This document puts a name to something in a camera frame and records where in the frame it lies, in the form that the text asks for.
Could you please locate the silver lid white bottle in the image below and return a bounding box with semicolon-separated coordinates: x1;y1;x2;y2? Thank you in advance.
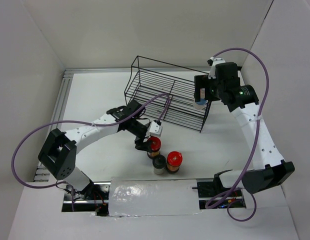
193;88;207;110

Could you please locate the red lid spice jar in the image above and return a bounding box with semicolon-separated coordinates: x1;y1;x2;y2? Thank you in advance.
147;136;162;159
166;151;183;174

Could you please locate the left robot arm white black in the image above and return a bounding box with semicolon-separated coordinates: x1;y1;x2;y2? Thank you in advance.
38;100;148;200

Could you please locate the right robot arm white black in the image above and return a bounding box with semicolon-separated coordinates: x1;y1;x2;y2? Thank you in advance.
194;58;295;196

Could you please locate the black lid white bottle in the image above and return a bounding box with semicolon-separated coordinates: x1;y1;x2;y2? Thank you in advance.
152;154;167;175

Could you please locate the white foil tape sheet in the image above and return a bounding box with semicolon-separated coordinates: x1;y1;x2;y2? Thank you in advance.
108;179;201;217

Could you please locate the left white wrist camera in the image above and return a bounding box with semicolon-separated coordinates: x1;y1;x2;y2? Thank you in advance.
146;121;163;138

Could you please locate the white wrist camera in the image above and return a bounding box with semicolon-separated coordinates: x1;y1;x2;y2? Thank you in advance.
207;56;226;79
146;121;163;138

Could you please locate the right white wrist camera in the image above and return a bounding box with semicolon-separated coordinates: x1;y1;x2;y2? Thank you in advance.
207;56;226;79

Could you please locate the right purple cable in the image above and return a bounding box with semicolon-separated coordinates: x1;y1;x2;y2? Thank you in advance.
204;47;271;222

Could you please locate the black wire rack basket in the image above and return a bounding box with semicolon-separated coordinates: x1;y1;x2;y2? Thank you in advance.
124;55;211;133

